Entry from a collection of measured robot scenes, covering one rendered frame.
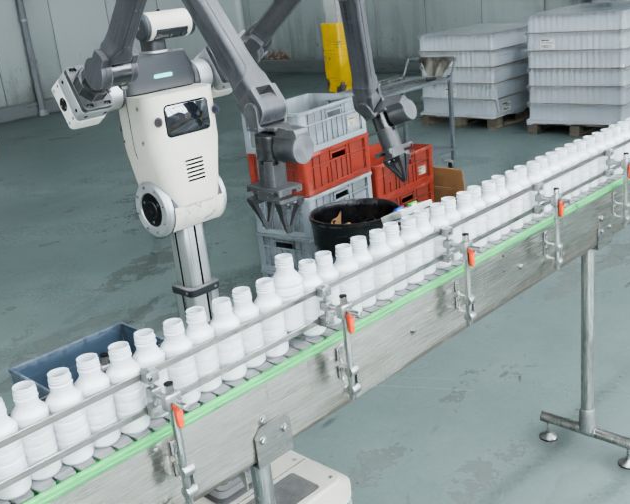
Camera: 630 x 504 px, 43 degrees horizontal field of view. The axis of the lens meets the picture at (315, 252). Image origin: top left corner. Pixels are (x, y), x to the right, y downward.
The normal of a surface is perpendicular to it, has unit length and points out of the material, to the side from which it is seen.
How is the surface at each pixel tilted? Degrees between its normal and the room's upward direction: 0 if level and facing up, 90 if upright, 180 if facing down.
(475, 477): 0
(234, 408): 90
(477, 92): 90
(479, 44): 90
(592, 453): 0
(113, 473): 91
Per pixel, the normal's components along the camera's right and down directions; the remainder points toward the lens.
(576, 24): -0.66, 0.29
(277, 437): 0.71, 0.15
